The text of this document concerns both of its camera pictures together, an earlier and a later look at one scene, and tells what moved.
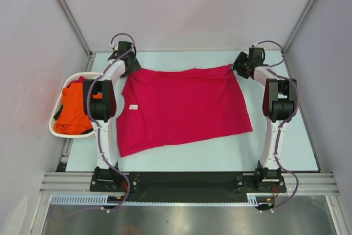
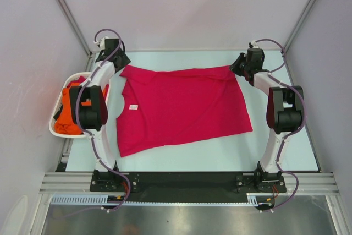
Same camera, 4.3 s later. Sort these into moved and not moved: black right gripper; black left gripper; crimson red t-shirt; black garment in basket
Moved: black left gripper
Not moved: crimson red t-shirt; black right gripper; black garment in basket
